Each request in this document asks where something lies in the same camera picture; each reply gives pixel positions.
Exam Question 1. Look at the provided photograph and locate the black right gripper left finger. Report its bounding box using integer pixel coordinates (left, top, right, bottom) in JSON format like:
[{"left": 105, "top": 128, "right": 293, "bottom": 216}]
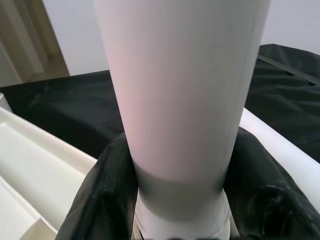
[{"left": 56, "top": 133, "right": 140, "bottom": 240}]

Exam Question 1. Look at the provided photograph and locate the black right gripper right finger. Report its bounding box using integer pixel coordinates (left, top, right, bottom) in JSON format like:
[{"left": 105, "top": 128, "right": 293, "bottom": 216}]
[{"left": 224, "top": 128, "right": 320, "bottom": 240}]

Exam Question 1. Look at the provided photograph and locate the white plastic table leg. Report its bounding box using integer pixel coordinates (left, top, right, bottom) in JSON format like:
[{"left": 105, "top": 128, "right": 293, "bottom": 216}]
[
  {"left": 93, "top": 0, "right": 272, "bottom": 240},
  {"left": 239, "top": 107, "right": 320, "bottom": 216}
]

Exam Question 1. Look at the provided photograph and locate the white plastic table top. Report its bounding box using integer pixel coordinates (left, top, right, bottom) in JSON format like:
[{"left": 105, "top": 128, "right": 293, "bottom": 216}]
[{"left": 0, "top": 92, "right": 98, "bottom": 240}]

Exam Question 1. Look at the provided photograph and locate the white door frame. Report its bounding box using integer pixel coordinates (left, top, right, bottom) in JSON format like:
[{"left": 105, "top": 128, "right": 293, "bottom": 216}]
[{"left": 0, "top": 0, "right": 70, "bottom": 88}]

